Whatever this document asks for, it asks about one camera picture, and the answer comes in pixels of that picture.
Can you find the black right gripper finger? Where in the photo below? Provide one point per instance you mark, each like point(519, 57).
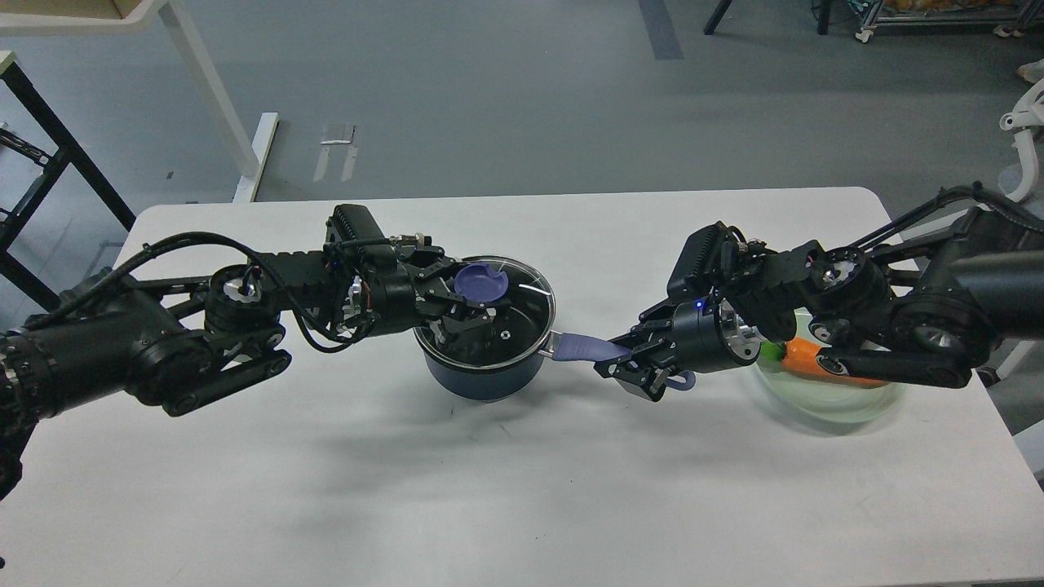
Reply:
point(647, 371)
point(667, 320)

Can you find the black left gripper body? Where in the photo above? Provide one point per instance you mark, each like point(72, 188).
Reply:
point(393, 276)

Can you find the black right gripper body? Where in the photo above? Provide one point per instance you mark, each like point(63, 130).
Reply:
point(710, 337)

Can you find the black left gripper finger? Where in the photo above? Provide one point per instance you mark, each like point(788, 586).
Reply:
point(465, 323)
point(437, 278)

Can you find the glass pot lid purple knob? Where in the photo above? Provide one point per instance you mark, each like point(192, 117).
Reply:
point(504, 315)

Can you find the dark blue saucepan purple handle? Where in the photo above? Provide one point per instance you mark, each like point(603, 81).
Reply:
point(497, 385)

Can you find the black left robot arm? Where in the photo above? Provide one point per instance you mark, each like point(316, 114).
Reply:
point(196, 317)

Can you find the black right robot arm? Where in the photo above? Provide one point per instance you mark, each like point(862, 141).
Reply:
point(923, 300)

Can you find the clear glass plate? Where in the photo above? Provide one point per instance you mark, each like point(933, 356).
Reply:
point(790, 371)

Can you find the white chair base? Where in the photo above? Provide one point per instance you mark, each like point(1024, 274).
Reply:
point(1024, 155)

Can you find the metal wheeled cart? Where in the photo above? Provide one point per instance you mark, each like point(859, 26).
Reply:
point(1003, 19)

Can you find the white table frame leg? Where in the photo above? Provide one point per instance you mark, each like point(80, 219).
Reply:
point(122, 18)

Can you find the black metal rack frame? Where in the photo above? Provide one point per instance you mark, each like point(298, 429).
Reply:
point(68, 153)

